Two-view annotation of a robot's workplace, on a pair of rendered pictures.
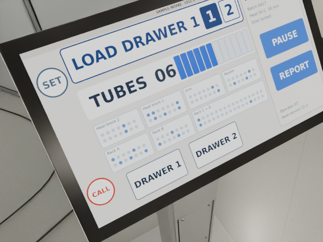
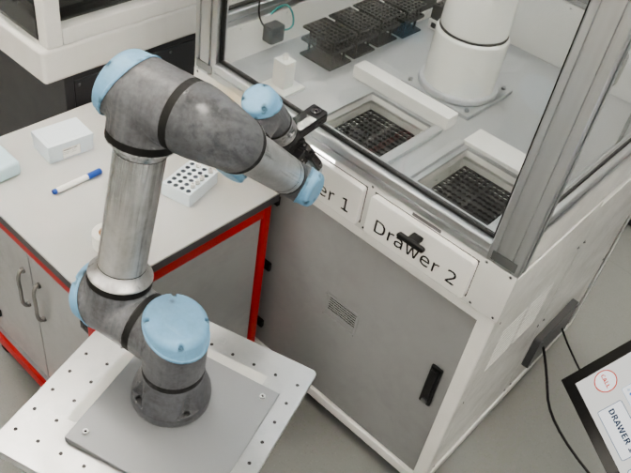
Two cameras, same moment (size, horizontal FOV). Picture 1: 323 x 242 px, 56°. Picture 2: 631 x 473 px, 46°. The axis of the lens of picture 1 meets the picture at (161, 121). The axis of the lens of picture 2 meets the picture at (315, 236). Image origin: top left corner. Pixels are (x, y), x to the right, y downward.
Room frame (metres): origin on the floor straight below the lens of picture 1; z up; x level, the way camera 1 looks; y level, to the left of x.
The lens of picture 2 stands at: (-0.19, -0.81, 1.99)
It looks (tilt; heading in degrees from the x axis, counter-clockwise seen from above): 42 degrees down; 97
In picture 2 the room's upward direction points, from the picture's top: 11 degrees clockwise
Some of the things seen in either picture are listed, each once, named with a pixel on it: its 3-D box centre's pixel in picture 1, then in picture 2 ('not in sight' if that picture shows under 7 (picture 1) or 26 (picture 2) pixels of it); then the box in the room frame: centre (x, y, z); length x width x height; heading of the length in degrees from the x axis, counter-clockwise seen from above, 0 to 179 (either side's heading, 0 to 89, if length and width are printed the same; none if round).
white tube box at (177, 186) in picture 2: not in sight; (190, 182); (-0.71, 0.59, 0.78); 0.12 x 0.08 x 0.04; 76
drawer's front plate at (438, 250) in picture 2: not in sight; (417, 245); (-0.13, 0.48, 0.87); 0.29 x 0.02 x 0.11; 152
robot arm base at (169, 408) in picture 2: not in sight; (172, 378); (-0.51, -0.02, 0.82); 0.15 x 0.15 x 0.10
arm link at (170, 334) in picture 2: not in sight; (172, 338); (-0.51, -0.02, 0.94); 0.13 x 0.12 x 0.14; 164
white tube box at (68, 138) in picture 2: not in sight; (63, 140); (-1.07, 0.61, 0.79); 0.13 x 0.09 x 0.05; 57
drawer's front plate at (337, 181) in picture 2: not in sight; (316, 175); (-0.40, 0.63, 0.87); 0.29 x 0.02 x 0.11; 152
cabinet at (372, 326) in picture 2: not in sight; (407, 241); (-0.13, 1.03, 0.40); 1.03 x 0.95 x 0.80; 152
